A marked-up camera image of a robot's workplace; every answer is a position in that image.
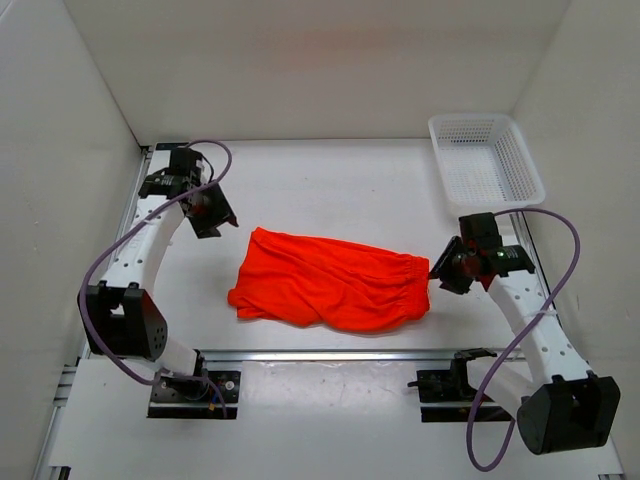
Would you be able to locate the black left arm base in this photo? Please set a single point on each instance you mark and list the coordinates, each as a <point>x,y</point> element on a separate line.
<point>217,399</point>

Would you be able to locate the orange mesh shorts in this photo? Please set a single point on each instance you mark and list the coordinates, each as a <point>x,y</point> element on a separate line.
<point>306,281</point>

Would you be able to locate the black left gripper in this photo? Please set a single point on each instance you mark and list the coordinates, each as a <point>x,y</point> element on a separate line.
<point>222,213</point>

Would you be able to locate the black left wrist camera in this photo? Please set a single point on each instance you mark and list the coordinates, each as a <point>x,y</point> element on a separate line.
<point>183,173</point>

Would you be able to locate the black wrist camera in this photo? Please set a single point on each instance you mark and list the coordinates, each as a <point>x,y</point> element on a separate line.
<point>183,173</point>
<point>480,231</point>

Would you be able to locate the aluminium right frame rail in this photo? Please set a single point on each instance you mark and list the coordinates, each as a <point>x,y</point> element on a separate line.
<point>524,237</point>

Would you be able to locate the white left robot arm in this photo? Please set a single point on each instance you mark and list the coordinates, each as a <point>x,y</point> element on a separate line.
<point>120,317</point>

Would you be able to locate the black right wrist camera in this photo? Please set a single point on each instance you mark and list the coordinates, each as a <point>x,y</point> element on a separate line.
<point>480,231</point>

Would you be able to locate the white plastic mesh basket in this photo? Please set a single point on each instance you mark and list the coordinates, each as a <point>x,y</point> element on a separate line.
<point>484,163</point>

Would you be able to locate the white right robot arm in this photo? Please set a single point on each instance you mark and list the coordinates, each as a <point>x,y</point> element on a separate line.
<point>562,405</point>

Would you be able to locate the aluminium table edge rail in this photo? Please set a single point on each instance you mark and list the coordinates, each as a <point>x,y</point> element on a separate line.
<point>411,355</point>

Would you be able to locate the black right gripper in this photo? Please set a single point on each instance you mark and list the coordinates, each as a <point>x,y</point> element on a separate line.
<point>449,281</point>

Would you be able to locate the black corner label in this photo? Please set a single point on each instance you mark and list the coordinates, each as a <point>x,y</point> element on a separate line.
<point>167,146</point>

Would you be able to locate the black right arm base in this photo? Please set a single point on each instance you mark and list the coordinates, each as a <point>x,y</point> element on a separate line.
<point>445,395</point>

